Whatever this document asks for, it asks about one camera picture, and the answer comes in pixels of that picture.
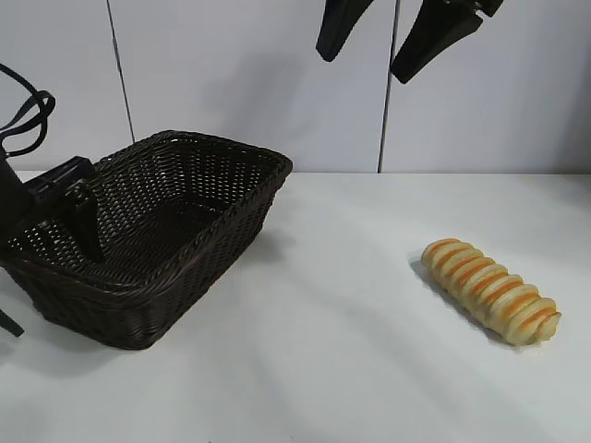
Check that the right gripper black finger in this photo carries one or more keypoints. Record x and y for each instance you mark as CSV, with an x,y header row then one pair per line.
x,y
337,27

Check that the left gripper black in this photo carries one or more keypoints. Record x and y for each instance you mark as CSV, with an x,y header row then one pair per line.
x,y
14,194

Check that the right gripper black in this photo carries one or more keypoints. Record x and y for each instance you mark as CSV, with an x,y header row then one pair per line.
x,y
485,5

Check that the dark brown wicker basket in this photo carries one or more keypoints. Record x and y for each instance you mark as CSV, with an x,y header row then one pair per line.
x,y
184,226

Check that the long striped bread loaf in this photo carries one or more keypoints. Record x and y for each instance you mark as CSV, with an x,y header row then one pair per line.
x,y
489,290

